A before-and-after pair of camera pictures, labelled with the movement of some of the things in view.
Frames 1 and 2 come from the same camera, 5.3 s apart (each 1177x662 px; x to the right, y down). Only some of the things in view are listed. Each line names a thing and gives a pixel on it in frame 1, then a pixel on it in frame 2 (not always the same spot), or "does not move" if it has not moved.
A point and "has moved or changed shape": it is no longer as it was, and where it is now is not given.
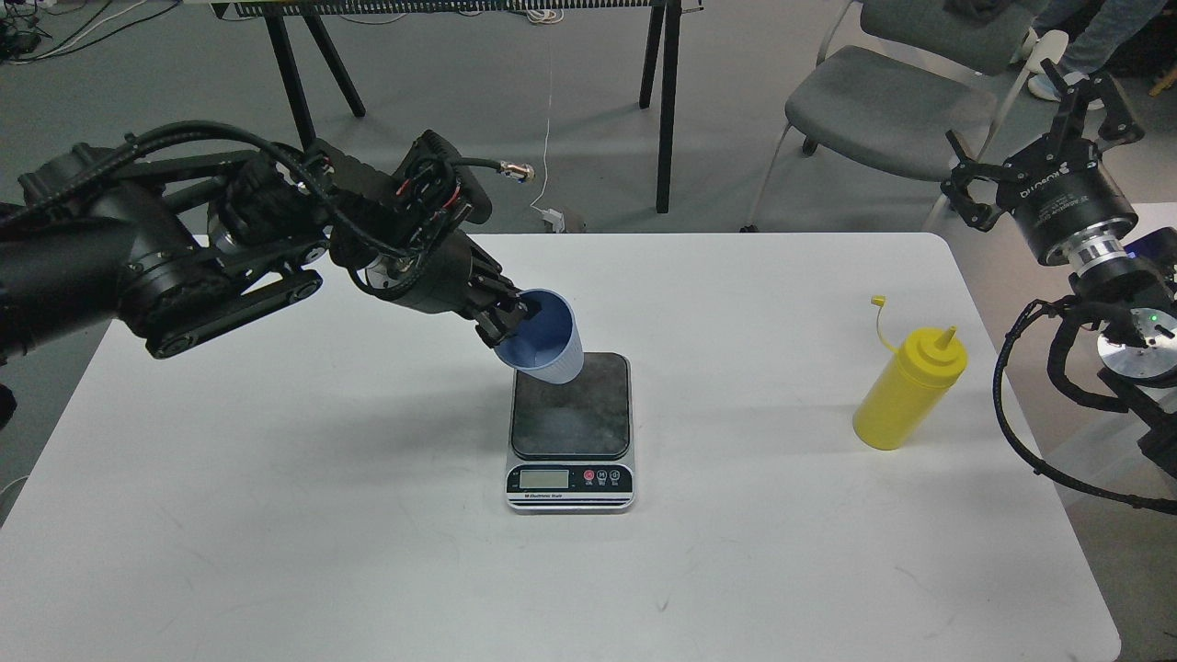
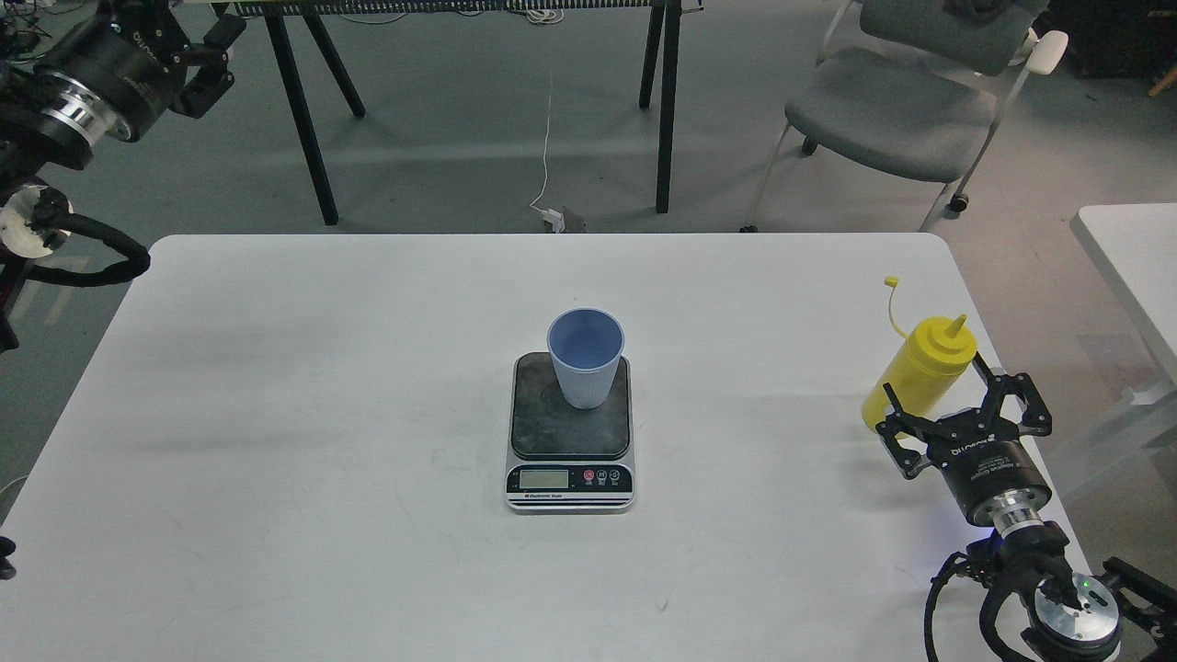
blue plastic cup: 548,345 → 586,346
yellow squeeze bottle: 911,386 has moved or changed shape
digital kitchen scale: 571,446 does not move
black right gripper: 1060,188 → 981,458
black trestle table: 663,35 does not move
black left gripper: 451,275 → 119,76
